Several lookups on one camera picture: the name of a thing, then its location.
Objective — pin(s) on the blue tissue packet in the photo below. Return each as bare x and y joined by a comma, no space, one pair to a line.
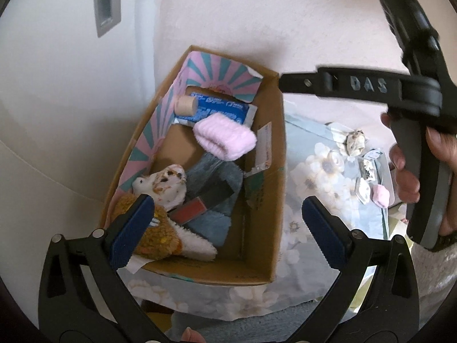
217,109

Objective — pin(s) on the pink printed cardboard box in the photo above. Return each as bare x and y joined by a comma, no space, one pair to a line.
264,221

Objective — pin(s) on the white dotted sock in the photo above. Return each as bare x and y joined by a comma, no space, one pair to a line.
354,143
164,185

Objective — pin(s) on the small wooden cylinder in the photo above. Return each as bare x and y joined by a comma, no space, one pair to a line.
187,106

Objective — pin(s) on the green floral blanket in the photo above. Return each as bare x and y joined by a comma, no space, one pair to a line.
398,221

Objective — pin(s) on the grey fuzzy sock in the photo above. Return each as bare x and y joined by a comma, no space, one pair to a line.
214,189

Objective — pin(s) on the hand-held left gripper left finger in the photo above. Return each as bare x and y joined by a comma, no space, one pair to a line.
132,230

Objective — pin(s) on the brown and white plush toy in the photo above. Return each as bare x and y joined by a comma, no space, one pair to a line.
160,237

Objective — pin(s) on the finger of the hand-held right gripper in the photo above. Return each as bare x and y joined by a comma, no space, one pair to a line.
357,84

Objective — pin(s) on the person's right hand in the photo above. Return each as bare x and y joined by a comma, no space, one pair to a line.
407,185

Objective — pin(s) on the pink fuzzy sock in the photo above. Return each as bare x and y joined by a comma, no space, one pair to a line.
380,194
225,137

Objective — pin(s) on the floral table cloth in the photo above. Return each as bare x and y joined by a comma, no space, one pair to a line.
314,171

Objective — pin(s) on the red lipstick box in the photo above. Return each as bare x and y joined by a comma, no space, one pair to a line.
187,211

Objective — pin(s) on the white desktop tray table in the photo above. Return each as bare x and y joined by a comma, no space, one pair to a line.
390,189

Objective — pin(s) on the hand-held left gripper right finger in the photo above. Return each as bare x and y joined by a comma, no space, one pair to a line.
323,234

